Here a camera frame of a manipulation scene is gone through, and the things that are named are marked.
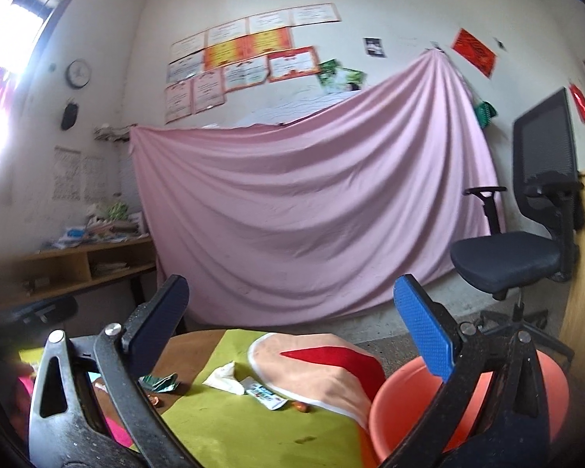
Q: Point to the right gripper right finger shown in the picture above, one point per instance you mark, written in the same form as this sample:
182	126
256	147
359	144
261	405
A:
491	408

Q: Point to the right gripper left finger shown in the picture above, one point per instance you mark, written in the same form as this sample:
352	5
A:
66	425

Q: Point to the green wrapper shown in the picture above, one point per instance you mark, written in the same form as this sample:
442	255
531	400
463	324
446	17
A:
155	384

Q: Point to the white tissue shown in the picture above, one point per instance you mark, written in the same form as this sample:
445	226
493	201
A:
224	379

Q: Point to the white blue wrapper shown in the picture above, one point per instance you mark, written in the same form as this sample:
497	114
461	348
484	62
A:
264	396

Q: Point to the small orange peel piece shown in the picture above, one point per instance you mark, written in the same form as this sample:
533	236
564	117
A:
300	406

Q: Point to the orange plastic basin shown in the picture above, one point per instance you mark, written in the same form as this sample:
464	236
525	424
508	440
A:
403	398

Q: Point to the pile of papers on shelf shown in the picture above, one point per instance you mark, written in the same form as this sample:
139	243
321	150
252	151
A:
112	223

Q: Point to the multicolour patchwork tablecloth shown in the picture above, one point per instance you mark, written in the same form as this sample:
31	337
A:
237	398

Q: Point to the black office chair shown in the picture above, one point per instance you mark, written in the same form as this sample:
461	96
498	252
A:
547	190

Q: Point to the black hanging hat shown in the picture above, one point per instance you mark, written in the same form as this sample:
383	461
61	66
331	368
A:
69	116

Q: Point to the pink hanging bed sheet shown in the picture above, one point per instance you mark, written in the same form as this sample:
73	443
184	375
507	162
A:
285	224

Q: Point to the green hanging bag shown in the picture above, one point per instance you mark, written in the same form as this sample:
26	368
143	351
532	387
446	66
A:
485	113

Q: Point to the orange yellow certificates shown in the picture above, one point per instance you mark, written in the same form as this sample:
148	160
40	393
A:
247	47

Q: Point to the green landscape photos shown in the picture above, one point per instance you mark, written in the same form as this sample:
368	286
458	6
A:
334	78

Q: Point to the red framed certificate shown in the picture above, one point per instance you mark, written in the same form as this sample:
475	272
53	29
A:
294	63

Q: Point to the wooden wall shelf desk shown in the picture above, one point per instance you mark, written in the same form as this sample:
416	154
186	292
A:
58	272

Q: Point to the wall calendar sheets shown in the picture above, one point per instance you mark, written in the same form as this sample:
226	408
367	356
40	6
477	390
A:
78	177

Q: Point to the wire wall rack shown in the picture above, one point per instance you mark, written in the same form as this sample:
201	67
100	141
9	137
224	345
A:
108	133

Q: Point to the round wall clock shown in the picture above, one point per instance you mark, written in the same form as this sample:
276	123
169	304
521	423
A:
78	74

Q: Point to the red paper wall decoration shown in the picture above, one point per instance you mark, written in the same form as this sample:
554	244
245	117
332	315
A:
475	52

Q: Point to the black white wall photo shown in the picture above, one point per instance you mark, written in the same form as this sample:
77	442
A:
374	47

